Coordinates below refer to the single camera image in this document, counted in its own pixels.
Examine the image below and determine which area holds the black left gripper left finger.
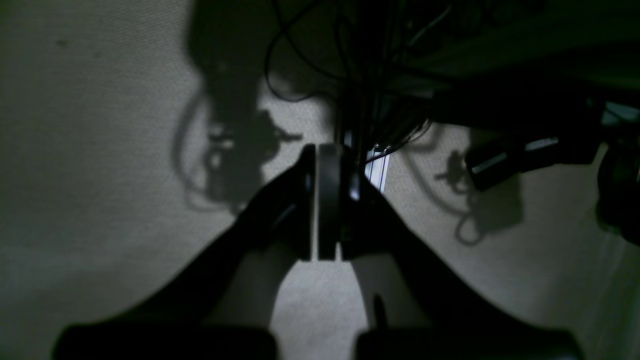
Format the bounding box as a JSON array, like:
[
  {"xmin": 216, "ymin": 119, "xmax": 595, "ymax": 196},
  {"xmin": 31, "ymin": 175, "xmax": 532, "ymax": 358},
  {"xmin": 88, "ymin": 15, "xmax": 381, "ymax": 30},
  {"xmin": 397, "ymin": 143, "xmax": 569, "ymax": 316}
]
[{"xmin": 52, "ymin": 144, "xmax": 317, "ymax": 360}]

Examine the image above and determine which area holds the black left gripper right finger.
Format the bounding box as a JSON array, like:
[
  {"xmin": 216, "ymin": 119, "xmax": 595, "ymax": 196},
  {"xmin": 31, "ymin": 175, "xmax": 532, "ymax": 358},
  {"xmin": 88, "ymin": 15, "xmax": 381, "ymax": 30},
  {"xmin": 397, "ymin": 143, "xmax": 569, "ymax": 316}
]
[{"xmin": 318, "ymin": 143, "xmax": 585, "ymax": 360}]

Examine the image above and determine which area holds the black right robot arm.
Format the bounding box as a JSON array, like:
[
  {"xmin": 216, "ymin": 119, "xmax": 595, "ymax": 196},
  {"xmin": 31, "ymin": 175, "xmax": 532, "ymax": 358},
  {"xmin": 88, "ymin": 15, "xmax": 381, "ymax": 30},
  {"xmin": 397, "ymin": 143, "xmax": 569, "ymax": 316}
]
[{"xmin": 430, "ymin": 80, "xmax": 639, "ymax": 245}]

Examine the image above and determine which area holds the aluminium frame post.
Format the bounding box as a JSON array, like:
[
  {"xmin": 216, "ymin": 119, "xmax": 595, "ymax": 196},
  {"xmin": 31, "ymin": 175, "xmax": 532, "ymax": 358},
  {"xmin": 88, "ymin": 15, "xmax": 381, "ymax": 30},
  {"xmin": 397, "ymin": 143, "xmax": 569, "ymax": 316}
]
[{"xmin": 365, "ymin": 145, "xmax": 391, "ymax": 194}]

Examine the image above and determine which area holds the black cable bundle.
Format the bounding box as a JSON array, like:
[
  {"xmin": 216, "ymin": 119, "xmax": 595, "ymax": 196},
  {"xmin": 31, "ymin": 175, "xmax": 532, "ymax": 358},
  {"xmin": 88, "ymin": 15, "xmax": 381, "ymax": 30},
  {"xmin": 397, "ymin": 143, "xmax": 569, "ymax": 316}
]
[{"xmin": 264, "ymin": 0, "xmax": 453, "ymax": 161}]

